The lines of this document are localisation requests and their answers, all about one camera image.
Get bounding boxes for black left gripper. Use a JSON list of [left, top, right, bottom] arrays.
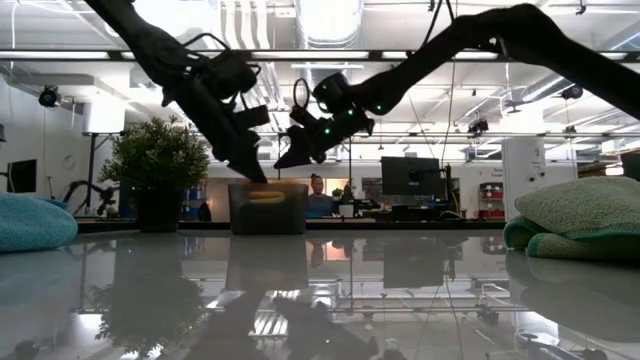
[[162, 79, 269, 184]]

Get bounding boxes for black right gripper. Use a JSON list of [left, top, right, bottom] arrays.
[[273, 107, 376, 170]]

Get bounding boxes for blue microfiber towel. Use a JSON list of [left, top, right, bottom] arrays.
[[0, 192, 80, 254]]

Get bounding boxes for light green microfiber towel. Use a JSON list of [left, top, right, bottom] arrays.
[[503, 175, 640, 262]]

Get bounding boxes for person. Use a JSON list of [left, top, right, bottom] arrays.
[[305, 173, 335, 219]]

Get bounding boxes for dark grey plastic bin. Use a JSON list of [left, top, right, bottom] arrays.
[[228, 182, 310, 236]]

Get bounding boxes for blue storage crates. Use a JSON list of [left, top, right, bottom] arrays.
[[182, 187, 211, 221]]

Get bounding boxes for overhead light bar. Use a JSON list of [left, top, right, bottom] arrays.
[[0, 49, 640, 62]]

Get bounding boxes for small green potted plant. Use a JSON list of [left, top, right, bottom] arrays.
[[98, 117, 212, 234]]

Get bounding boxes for black computer monitor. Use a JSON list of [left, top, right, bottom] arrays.
[[621, 152, 640, 182], [380, 156, 444, 197]]

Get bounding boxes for white box light on stand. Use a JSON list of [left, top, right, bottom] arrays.
[[82, 102, 126, 209]]

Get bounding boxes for red storage shelf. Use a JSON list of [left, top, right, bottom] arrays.
[[478, 182, 505, 220]]

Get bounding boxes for white cabinet pillar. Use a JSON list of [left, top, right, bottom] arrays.
[[501, 137, 547, 221]]

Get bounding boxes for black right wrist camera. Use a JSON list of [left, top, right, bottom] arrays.
[[288, 104, 322, 132]]

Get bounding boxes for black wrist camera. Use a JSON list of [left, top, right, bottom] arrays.
[[232, 104, 272, 129], [288, 104, 322, 132]]

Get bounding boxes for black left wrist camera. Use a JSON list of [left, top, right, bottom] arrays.
[[232, 104, 272, 129]]

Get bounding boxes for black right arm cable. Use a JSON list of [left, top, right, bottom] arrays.
[[292, 77, 312, 112]]

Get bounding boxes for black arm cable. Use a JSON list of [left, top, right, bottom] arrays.
[[182, 32, 262, 111], [292, 77, 312, 112]]

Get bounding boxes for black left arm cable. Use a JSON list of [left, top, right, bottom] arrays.
[[182, 32, 262, 111]]

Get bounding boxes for black metal table frame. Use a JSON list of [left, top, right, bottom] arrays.
[[74, 218, 506, 234]]

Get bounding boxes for silver ventilation duct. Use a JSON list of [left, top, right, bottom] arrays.
[[294, 0, 366, 49]]

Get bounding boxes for black wall screen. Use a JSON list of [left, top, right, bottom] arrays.
[[7, 158, 38, 194]]

